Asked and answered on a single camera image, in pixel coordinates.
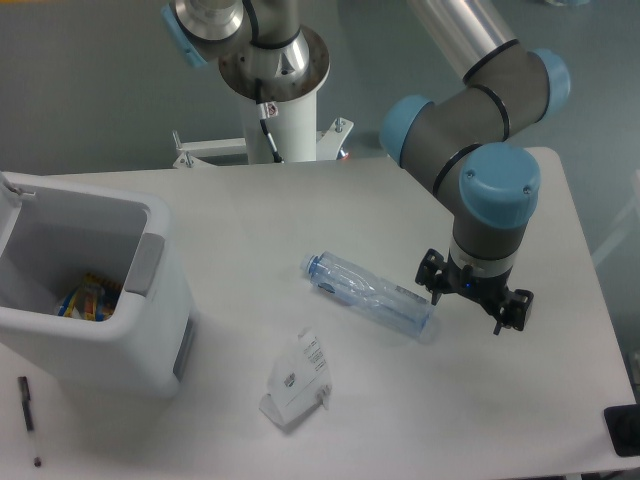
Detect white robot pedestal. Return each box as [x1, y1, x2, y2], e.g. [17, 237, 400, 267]
[173, 26, 354, 168]

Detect black device at table edge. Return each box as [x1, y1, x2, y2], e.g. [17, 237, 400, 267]
[604, 404, 639, 458]

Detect black pen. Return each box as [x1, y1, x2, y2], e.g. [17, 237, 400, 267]
[17, 376, 42, 468]

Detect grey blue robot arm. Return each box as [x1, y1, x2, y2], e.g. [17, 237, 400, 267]
[161, 1, 571, 330]

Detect clear plastic water bottle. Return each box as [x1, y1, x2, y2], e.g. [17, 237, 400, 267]
[300, 251, 440, 344]

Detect white trash can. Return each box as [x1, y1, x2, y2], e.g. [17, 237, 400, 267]
[1, 172, 193, 397]

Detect colourful wrappers in bin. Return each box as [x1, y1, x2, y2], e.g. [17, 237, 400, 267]
[53, 273, 123, 322]

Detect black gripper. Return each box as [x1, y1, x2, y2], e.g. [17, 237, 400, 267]
[415, 249, 534, 336]

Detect black cable on pedestal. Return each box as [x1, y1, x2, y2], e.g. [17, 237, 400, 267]
[252, 77, 285, 165]

